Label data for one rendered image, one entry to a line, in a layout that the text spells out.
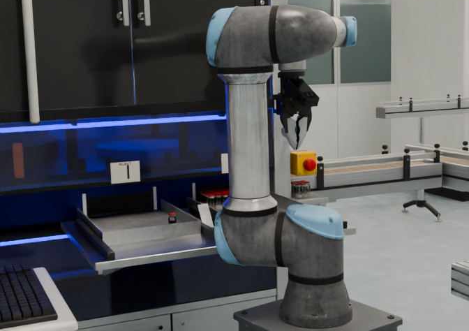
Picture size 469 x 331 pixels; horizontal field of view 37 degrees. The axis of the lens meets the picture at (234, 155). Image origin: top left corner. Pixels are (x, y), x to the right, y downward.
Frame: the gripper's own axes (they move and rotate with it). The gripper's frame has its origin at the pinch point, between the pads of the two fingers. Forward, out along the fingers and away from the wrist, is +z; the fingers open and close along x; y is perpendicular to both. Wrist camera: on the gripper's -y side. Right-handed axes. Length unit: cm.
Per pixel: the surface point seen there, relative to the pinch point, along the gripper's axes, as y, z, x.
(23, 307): -21, 27, 76
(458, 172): 32, 19, -82
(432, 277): 166, 109, -178
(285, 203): 18.8, 19.9, -5.6
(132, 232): 1.7, 19.0, 46.2
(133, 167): 27.6, 6.2, 38.5
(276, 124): 27.7, -3.3, -7.7
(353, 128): 488, 51, -329
